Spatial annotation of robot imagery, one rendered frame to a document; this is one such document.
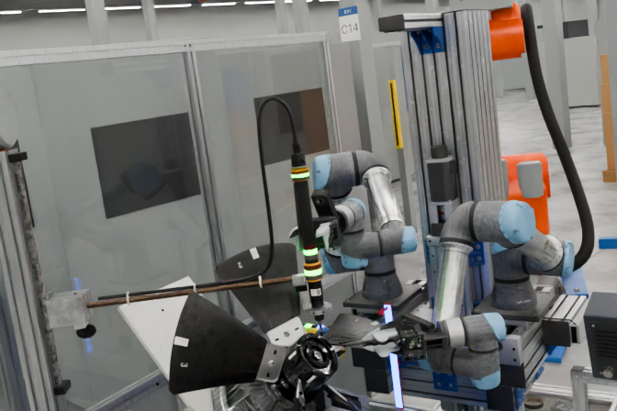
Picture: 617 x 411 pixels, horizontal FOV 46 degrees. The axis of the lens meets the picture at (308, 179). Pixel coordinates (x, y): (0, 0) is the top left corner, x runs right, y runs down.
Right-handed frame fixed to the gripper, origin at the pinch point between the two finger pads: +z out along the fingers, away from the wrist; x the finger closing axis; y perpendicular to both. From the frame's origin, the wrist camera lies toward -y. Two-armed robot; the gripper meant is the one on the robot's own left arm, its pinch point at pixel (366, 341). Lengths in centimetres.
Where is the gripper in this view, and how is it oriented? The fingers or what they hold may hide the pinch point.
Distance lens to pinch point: 195.6
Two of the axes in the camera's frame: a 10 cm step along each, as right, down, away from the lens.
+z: -9.9, 1.4, -0.3
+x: 1.3, 9.6, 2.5
